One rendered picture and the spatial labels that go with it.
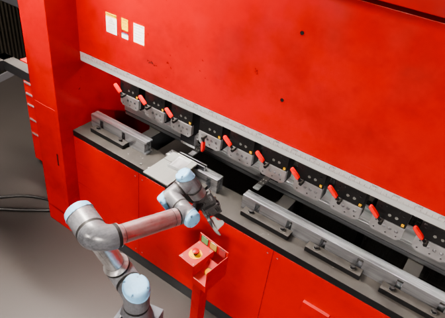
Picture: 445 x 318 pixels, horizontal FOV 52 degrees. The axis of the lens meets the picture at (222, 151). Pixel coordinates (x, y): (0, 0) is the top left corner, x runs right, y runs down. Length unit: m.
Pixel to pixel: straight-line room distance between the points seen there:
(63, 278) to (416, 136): 2.46
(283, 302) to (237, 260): 0.34
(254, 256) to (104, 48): 1.47
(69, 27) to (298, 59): 1.47
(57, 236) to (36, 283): 0.44
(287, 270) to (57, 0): 1.94
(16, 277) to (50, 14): 1.76
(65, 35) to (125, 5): 0.49
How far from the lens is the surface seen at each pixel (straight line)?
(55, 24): 2.88
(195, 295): 2.66
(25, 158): 4.53
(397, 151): 2.03
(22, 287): 3.44
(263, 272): 2.64
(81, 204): 1.84
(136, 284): 2.06
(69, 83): 3.07
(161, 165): 2.66
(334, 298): 2.49
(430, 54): 1.85
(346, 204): 2.24
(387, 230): 2.24
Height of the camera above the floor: 2.61
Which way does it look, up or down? 35 degrees down
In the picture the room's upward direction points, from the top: 7 degrees clockwise
